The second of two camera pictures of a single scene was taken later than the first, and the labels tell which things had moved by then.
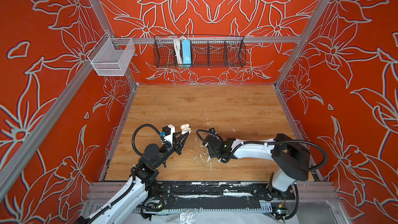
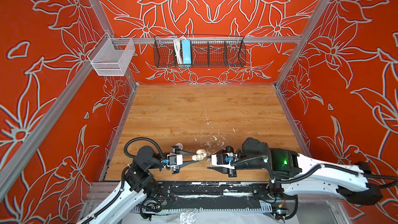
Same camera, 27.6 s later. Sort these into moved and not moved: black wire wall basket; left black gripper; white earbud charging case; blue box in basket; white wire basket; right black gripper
Moved: left black gripper; white earbud charging case; right black gripper
Not moved: white wire basket; black wire wall basket; blue box in basket
